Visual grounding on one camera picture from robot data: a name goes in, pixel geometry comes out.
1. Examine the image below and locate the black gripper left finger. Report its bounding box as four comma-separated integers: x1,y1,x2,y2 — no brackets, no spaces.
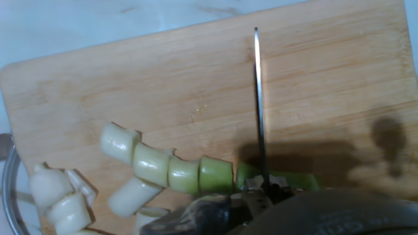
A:
140,174,265,235

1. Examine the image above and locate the steel cleaver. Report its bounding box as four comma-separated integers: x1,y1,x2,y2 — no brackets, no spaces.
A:
253,27,270,193

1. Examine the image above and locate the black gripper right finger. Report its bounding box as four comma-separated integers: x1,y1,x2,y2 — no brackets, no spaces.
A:
253,174,295,216

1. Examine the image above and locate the single white green scallion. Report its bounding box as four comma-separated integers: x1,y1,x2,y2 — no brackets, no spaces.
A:
269,170,321,192

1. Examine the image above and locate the wooden cutting board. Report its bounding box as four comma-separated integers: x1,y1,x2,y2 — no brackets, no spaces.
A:
0,0,418,235

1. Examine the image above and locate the short pale green scallion piece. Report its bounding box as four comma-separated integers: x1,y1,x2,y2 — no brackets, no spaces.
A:
167,155,201,196
133,142,173,189

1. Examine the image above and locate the short white scallion piece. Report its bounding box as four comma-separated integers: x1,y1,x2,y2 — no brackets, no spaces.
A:
46,191,93,235
133,206,170,235
107,176,164,219
99,122,142,166

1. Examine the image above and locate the long white scallion piece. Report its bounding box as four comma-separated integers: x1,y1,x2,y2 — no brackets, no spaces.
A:
73,228,103,235

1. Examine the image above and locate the white scallion root bulb piece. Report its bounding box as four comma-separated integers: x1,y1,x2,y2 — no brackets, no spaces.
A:
28,163,74,210

